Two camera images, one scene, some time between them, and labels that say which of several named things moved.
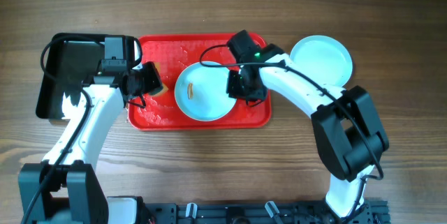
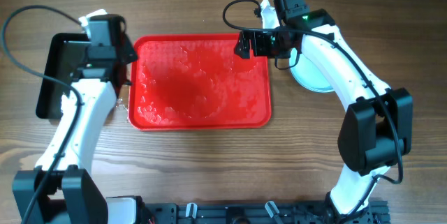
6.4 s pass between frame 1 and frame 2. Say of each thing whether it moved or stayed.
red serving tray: stayed
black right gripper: moved
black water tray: stayed
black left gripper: moved
